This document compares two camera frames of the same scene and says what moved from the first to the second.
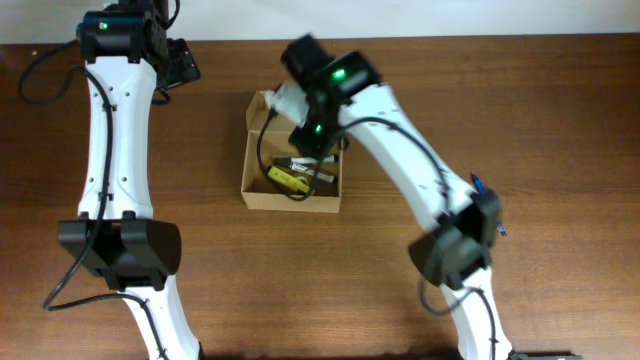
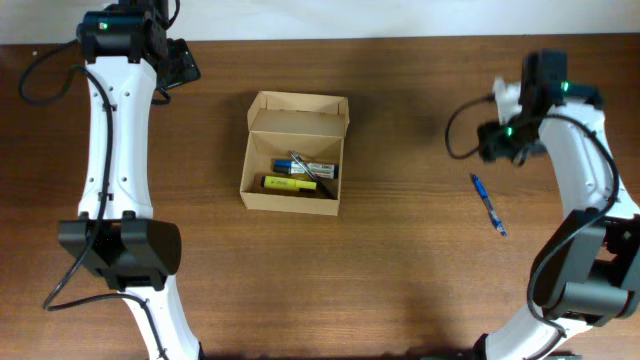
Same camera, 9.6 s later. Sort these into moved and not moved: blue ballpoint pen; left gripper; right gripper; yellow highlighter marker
Moved: right gripper; yellow highlighter marker
Not moved: blue ballpoint pen; left gripper
